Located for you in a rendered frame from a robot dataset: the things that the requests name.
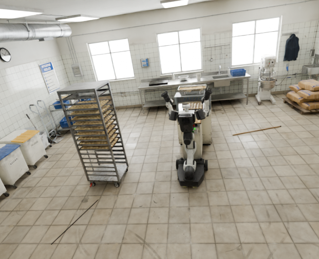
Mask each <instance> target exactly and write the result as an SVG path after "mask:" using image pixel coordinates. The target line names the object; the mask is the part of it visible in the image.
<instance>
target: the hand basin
mask: <svg viewBox="0 0 319 259"><path fill-rule="evenodd" d="M314 52H315V49H311V50H310V56H314ZM313 58H314V62H313V64H311V65H303V66H302V73H304V74H307V75H309V79H311V76H312V75H316V74H319V54H315V57H313ZM313 58H312V59H313ZM312 59H311V60H312ZM316 76H317V75H316ZM312 78H313V79H317V77H315V78H314V76H313V77H312Z"/></svg>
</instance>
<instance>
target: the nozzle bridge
mask: <svg viewBox="0 0 319 259"><path fill-rule="evenodd" d="M204 93H205V92H204ZM203 97H204V94H201V95H185V96H181V94H180V93H179V92H177V93H176V94H175V96H174V100H175V105H176V111H178V110H179V104H186V103H201V102H202V98H203ZM200 98H201V101H200ZM184 99H185V102H184ZM187 99H188V100H189V101H187ZM191 99H192V101H191ZM194 99H195V102H194ZM197 99H198V101H197ZM209 109H211V95H210V98H209Z"/></svg>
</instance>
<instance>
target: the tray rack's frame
mask: <svg viewBox="0 0 319 259"><path fill-rule="evenodd" d="M107 83H108V81H95V82H84V83H74V84H72V85H69V86H67V87H65V88H63V89H61V90H58V91H57V94H58V97H59V100H60V103H61V106H62V109H63V112H64V115H65V117H66V120H67V123H68V126H69V129H70V132H71V135H72V138H73V140H74V143H75V146H76V149H77V152H78V154H79V158H80V161H81V163H82V166H83V169H84V172H85V175H86V178H87V181H89V182H90V183H92V185H94V184H93V182H94V181H99V182H113V183H115V186H118V185H117V183H118V180H117V177H116V176H90V177H88V174H87V171H86V167H85V164H84V161H83V158H82V156H81V153H80V150H79V147H78V144H77V141H76V138H75V136H74V133H73V130H72V127H71V124H70V121H69V118H68V115H67V112H66V109H65V106H64V103H63V100H62V97H61V94H60V93H71V92H79V91H92V90H93V88H96V90H97V89H98V88H100V87H102V86H103V85H105V84H107ZM116 166H117V170H118V174H119V175H120V176H119V178H120V181H121V179H122V177H123V176H124V174H125V172H126V170H127V168H128V166H126V165H116ZM98 167H114V165H111V164H100V163H98ZM95 171H115V168H96V169H95ZM92 174H98V175H116V173H115V172H93V173H92Z"/></svg>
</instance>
